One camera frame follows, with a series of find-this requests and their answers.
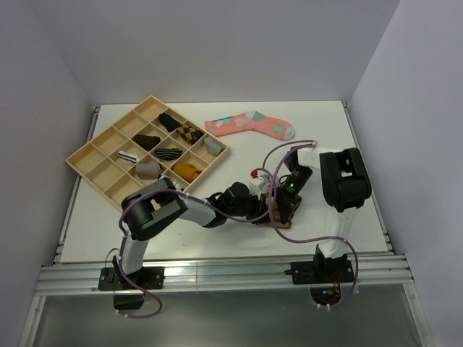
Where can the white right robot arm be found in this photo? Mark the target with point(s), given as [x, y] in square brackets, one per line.
[345, 185]

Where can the aluminium front rail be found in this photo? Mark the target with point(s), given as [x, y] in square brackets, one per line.
[253, 273]

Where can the white black rolled sock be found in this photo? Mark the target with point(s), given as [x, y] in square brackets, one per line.
[128, 157]

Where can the wooden compartment tray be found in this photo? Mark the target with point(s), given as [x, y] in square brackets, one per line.
[97, 163]

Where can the pink patterned sock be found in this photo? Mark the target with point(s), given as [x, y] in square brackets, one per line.
[251, 121]

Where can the mustard rolled sock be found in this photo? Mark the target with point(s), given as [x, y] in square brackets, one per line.
[187, 171]

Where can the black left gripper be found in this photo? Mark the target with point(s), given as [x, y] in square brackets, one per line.
[260, 205]

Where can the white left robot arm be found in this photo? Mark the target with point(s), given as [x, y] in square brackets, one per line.
[155, 207]

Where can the black striped rolled sock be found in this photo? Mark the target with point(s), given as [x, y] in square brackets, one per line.
[168, 154]

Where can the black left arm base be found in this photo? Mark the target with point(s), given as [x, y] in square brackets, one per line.
[147, 278]

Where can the brown argyle rolled sock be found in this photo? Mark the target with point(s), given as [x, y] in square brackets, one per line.
[189, 134]

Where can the white black striped sock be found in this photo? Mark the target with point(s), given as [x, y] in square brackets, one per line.
[176, 184]

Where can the dark brown rolled sock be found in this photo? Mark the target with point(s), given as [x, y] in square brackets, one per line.
[146, 142]

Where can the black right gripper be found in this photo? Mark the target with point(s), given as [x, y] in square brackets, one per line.
[287, 204]

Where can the brown striped sock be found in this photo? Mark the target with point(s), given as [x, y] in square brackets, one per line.
[282, 225]

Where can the beige grey rolled sock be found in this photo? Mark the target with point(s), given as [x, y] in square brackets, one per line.
[148, 171]

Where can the dark navy rolled sock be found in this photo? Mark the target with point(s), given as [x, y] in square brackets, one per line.
[167, 121]

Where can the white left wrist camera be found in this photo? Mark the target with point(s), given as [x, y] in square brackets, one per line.
[259, 183]

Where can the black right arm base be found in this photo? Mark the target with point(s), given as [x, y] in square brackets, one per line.
[320, 270]

